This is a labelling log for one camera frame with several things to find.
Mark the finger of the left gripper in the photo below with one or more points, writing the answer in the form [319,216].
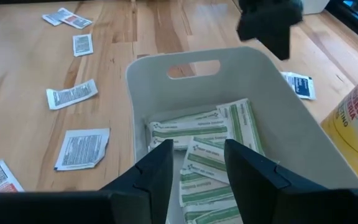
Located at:
[280,43]

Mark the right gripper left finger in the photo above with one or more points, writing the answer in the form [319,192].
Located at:
[148,196]

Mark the blue white wipe packet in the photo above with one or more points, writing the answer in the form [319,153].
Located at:
[300,87]

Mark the green striped bandage wrapper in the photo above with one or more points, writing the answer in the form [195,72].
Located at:
[182,132]
[200,189]
[241,124]
[210,207]
[219,217]
[191,116]
[204,158]

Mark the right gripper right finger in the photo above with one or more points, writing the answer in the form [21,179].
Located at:
[259,199]

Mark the Lysol wipes canister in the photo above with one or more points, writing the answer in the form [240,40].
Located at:
[353,140]

